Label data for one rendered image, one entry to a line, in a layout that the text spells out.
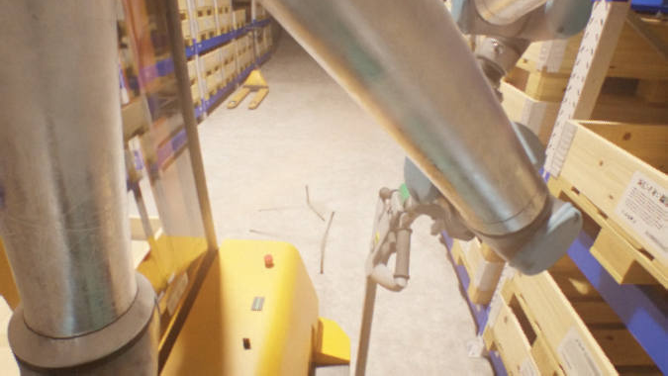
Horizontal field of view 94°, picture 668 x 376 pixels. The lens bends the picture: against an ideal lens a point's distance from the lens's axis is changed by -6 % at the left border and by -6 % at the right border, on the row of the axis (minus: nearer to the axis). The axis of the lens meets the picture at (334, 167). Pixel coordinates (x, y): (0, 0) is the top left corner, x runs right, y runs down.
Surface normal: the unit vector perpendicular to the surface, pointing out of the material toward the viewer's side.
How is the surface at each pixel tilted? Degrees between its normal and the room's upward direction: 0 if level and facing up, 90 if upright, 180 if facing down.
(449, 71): 83
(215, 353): 0
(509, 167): 83
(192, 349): 0
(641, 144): 90
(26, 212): 88
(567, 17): 78
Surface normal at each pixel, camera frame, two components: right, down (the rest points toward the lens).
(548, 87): -0.02, 0.47
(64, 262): 0.49, 0.44
